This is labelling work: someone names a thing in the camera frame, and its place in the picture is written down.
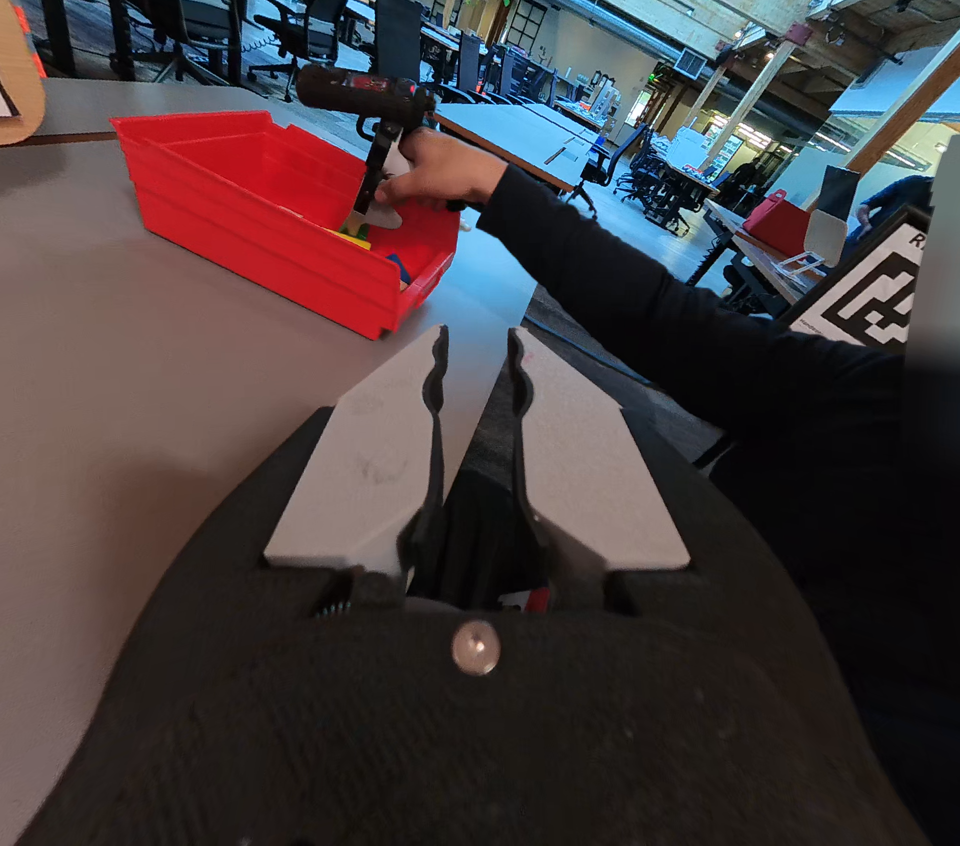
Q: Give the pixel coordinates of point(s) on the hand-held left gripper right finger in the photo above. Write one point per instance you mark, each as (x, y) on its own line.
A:
(592, 478)

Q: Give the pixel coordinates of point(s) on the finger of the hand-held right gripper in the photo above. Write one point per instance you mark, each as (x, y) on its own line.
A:
(379, 219)

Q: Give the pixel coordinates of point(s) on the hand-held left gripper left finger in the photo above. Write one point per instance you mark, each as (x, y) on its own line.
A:
(360, 478)

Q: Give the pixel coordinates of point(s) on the red plastic bin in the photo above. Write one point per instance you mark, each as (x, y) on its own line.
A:
(247, 238)

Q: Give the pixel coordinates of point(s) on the person's right forearm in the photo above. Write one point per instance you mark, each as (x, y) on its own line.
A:
(675, 306)

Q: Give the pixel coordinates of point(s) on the person's right hand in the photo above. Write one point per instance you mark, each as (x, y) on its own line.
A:
(450, 170)

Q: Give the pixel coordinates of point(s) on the long yellow wooden block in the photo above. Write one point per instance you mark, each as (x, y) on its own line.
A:
(360, 244)

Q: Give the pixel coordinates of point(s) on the blue wooden block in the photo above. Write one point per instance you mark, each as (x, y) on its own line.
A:
(399, 268)

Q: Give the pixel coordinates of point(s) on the grey office desk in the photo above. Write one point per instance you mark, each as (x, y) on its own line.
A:
(517, 133)

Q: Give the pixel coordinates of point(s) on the red storage container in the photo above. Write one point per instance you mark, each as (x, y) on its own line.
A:
(776, 227)

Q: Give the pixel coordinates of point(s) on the black white marker sign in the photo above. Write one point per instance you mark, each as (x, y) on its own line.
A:
(870, 306)

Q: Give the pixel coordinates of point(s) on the wooden instruction board stand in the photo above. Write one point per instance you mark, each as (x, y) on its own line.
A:
(19, 73)

